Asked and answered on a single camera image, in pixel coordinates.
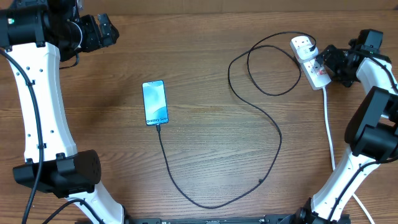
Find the black charging cable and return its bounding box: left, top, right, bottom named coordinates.
left=155, top=31, right=318, bottom=210

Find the Samsung Galaxy smartphone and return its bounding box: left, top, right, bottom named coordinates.
left=142, top=80, right=169, bottom=126

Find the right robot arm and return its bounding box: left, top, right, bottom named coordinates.
left=282, top=29, right=397, bottom=223

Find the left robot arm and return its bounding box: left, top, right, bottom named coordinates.
left=1, top=1, right=132, bottom=223

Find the white charger plug adapter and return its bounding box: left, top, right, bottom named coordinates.
left=293, top=45, right=318, bottom=63

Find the white power strip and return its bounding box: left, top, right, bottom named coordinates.
left=290, top=35, right=331, bottom=90

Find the white power strip cord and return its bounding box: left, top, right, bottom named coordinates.
left=322, top=86, right=376, bottom=224

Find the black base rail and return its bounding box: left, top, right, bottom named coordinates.
left=74, top=213, right=351, bottom=224

